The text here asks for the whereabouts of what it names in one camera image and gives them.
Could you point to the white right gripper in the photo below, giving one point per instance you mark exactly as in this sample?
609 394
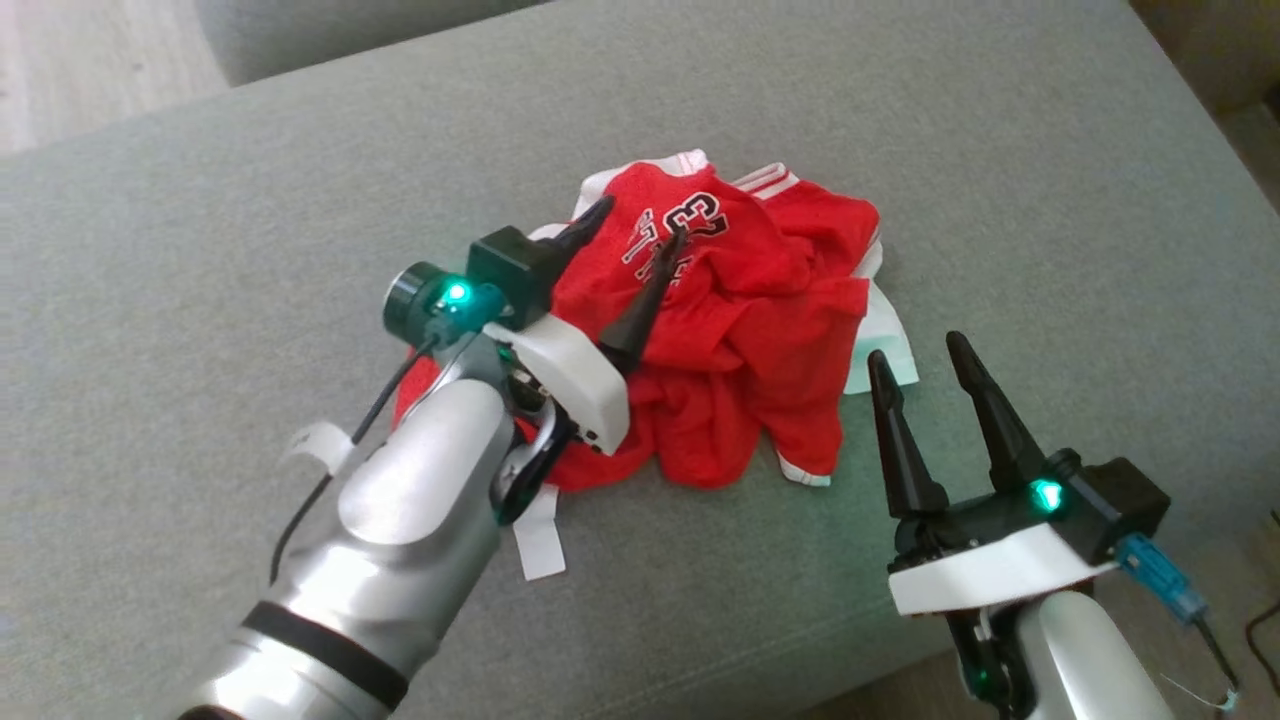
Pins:
1000 575

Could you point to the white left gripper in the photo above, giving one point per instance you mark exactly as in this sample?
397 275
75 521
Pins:
575 380

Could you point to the red basketball jersey white trim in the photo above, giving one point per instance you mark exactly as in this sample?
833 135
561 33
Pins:
600 300

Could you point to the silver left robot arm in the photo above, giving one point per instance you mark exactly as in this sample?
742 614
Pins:
400 520

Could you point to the grey fabric sofa section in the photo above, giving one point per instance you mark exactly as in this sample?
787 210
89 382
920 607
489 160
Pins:
330 35

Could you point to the grey fabric sofa seat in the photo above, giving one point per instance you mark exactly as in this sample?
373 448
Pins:
200 250

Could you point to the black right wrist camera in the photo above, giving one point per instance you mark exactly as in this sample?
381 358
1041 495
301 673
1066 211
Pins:
1125 505

